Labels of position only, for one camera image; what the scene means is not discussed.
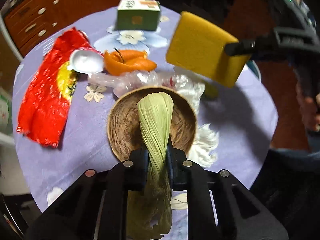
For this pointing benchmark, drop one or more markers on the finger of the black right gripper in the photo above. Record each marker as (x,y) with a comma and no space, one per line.
(245,47)

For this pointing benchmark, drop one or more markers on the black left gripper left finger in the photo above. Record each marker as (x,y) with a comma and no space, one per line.
(129,175)

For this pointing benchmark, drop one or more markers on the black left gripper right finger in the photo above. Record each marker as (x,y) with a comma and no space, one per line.
(187,175)

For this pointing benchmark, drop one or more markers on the green corn husk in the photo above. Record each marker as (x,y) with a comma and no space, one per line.
(149,215)

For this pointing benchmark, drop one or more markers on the white tissue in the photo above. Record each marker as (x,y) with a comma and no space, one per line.
(193,88)

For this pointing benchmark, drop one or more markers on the brown coconut shell bowl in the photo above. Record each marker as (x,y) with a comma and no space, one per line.
(123,127)

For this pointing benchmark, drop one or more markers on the yellow sponge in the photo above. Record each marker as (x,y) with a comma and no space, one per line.
(198,45)

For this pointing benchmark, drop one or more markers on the clear plastic bag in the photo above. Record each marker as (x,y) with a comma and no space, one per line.
(132,80)

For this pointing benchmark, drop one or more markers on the red snack wrapper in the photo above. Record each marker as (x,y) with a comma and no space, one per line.
(44,109)

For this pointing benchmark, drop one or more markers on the green white carton box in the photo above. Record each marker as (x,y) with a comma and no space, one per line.
(138,15)

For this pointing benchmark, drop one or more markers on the orange peel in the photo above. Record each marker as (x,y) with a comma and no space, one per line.
(119,62)

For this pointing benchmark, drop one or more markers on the white eggshell half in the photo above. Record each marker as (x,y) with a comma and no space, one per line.
(86,62)

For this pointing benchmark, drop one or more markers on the brown wooden kitchen cabinets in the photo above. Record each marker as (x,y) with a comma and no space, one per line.
(29,22)

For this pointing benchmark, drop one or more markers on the right hand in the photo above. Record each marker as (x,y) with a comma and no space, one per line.
(309,109)

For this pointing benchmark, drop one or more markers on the purple floral tablecloth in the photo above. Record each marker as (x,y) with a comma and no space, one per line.
(245,116)

